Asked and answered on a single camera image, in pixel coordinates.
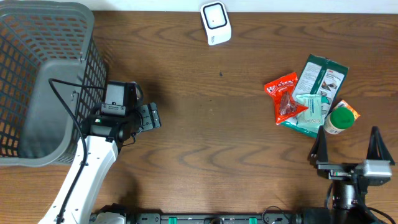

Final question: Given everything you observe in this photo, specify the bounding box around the green lid jar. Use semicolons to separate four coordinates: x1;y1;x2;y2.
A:
323;107;355;134

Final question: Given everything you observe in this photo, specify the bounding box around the red snack packet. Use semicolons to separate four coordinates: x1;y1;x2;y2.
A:
264;72;308;125

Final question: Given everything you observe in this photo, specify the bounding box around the grey plastic shopping basket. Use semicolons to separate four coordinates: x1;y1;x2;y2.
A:
1;1;107;167

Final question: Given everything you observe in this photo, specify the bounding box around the green snack packet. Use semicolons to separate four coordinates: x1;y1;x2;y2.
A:
293;54;349;119

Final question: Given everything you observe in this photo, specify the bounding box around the small orange carton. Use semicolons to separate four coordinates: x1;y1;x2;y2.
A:
336;100;360;120

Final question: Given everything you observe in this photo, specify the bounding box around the pale green wipes packet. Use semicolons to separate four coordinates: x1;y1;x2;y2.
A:
296;94;325;133

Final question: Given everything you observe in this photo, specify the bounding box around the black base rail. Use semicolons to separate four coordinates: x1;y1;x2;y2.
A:
90;212;302;224

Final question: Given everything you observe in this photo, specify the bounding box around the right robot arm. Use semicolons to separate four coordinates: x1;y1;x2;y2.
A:
294;126;395;223

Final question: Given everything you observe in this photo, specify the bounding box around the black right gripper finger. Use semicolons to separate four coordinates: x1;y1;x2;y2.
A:
366;126;395;165
308;127;328;164

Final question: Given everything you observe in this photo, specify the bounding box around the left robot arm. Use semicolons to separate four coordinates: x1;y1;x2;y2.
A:
41;81;161;224

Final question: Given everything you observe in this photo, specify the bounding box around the white barcode scanner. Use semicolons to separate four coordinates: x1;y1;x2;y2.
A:
200;1;232;46

